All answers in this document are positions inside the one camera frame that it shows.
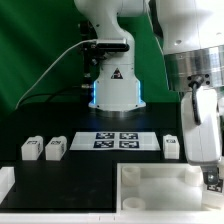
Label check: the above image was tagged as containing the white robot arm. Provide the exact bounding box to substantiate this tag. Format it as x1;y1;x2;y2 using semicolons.
74;0;224;185

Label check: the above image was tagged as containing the white marker sheet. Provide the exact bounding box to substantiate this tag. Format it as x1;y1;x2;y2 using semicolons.
70;132;160;151

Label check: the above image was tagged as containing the white front obstacle bar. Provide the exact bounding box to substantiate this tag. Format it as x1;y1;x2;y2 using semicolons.
0;211;224;224

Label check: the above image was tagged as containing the white left obstacle wall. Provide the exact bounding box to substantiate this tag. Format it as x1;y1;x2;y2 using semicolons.
0;167;15;204

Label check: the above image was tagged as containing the white camera cable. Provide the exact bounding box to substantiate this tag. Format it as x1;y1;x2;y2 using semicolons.
14;38;98;110

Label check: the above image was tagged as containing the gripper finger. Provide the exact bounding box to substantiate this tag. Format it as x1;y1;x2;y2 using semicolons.
202;166;219;185

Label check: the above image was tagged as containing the black cable on table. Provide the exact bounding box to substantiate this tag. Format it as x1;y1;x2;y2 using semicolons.
19;85;93;105

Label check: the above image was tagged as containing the black camera on stand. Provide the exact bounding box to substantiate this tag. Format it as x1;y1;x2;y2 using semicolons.
78;20;130;88

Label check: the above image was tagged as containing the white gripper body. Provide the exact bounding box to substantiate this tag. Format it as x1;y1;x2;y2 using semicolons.
181;87;222;166

